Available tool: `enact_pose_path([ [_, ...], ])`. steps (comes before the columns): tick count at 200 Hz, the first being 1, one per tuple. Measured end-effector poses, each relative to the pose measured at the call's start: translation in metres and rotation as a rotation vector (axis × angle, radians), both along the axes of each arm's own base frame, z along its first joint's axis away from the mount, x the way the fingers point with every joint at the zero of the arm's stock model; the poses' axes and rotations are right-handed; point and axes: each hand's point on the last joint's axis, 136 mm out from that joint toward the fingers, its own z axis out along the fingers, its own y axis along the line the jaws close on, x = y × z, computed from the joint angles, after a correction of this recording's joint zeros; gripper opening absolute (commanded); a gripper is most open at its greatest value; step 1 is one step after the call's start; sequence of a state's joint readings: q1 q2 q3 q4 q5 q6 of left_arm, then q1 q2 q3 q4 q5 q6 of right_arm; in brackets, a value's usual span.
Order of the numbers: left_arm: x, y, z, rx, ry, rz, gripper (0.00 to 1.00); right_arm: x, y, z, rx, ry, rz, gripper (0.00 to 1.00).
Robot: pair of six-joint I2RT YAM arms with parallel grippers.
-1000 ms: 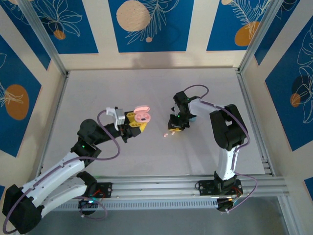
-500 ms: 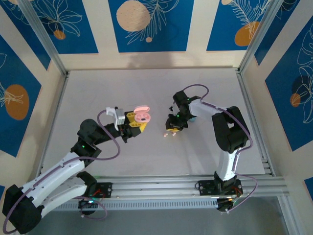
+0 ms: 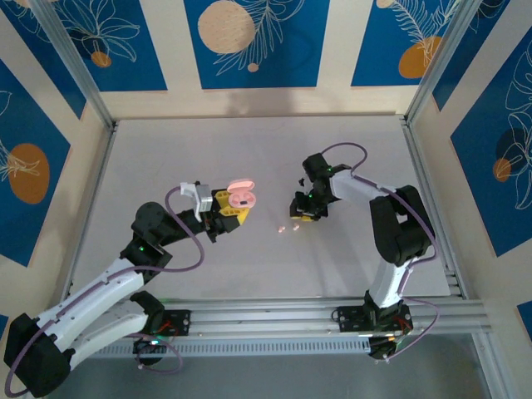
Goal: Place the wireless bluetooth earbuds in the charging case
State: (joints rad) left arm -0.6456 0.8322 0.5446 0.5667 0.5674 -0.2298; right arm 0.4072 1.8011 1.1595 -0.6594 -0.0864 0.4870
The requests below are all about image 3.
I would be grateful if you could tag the aluminium frame post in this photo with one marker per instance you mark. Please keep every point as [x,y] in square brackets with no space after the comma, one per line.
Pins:
[70,54]
[440,50]

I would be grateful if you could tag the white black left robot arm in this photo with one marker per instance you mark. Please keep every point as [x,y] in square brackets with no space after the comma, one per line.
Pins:
[95,299]

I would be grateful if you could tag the pink earbud charging case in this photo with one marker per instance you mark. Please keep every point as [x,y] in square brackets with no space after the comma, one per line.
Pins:
[242,195]

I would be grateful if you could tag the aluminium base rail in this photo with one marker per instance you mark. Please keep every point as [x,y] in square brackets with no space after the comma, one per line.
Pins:
[266,320]

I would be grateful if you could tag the aluminium table side rail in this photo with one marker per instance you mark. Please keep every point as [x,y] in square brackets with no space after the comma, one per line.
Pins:
[420,158]
[90,208]

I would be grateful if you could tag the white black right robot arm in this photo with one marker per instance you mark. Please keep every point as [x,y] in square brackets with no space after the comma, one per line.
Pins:
[357,187]

